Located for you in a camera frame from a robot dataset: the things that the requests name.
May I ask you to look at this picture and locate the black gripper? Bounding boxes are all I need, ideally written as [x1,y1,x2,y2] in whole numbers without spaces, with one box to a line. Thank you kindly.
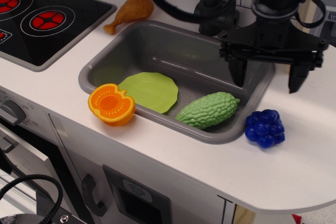
[219,18,328,93]

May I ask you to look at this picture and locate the blue toy blueberries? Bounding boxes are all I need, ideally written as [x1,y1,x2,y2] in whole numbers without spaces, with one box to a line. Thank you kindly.
[245,109,286,148]

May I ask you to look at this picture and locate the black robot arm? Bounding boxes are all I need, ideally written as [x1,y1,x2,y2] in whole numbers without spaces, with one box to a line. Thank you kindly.
[220,0,329,93]

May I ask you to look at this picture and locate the grey toy sink basin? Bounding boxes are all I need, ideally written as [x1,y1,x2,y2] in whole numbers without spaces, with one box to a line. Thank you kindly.
[78,21,275,144]

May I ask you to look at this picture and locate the light green toy plate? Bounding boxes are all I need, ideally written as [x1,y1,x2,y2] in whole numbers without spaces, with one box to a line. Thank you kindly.
[119,72,179,113]

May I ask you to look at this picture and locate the grey background appliance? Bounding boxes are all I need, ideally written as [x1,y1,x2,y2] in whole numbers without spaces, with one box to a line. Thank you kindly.
[312,6,336,47]

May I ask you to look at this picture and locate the wooden side panel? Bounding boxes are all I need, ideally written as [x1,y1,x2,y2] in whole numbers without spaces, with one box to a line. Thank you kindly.
[285,0,325,75]

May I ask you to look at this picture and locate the green toy bitter gourd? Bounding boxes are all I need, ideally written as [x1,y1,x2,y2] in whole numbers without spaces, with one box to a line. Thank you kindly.
[175,92,240,130]

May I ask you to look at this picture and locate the black toy faucet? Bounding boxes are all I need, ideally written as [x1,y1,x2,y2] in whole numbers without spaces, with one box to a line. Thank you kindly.
[194,0,239,36]

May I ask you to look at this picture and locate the brown toy chicken drumstick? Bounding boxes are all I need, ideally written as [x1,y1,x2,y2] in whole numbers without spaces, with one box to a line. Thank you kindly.
[103,0,154,35]

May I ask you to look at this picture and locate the orange toy pumpkin half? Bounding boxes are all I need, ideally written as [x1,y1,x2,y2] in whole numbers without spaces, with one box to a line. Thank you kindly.
[88,83,135,126]

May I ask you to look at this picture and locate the grey dishwasher panel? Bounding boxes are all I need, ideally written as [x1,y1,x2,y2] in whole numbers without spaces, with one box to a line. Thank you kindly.
[102,165,173,223]

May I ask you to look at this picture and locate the black toy stove top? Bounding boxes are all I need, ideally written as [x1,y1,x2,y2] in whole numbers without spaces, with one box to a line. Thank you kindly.
[1,0,117,72]

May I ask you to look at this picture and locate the grey oven knob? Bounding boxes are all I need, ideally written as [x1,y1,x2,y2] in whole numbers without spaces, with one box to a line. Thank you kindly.
[1,100,26,126]

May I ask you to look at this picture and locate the black braided cable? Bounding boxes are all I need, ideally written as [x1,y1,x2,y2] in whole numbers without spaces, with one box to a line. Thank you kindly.
[0,0,241,224]

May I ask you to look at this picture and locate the grey cabinet door handle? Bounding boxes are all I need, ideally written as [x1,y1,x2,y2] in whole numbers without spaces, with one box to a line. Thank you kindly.
[81,174,107,217]

